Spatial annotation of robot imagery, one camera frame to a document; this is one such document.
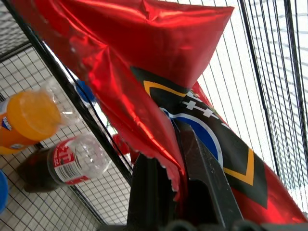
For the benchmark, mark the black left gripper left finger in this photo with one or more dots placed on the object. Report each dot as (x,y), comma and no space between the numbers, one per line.
(149,192)

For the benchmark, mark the red foil snack bag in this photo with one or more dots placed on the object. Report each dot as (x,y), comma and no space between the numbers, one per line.
(154,43)

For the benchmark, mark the cola bottle with red label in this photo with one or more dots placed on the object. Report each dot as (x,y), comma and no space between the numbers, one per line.
(65,163)

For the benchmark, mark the orange soda plastic bottle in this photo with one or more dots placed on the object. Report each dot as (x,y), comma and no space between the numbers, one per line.
(26,120)

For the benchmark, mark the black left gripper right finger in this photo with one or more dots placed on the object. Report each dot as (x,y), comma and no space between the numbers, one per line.
(207,187)

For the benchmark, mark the blue cap plastic bottle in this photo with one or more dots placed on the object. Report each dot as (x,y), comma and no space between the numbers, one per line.
(2,192)

